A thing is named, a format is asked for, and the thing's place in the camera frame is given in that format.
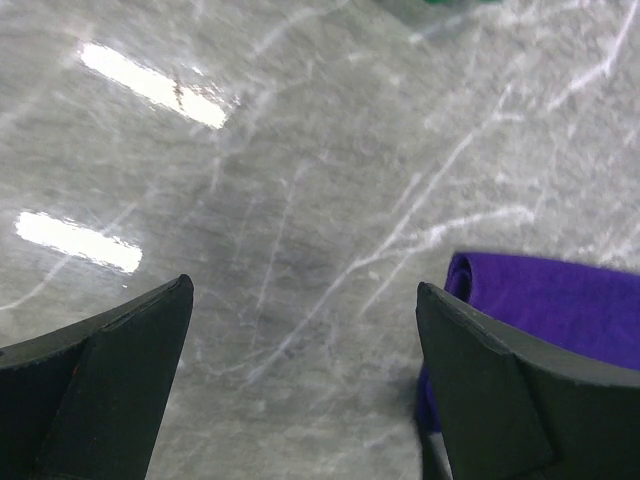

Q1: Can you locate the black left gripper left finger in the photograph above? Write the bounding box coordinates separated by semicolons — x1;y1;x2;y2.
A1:
1;275;194;479

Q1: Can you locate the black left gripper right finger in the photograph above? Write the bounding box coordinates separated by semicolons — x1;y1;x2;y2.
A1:
416;283;639;479

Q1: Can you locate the purple towel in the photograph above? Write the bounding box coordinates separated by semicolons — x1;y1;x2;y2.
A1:
415;251;640;451

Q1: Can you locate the green plastic tray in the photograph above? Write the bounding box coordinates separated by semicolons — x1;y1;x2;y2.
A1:
423;0;502;8

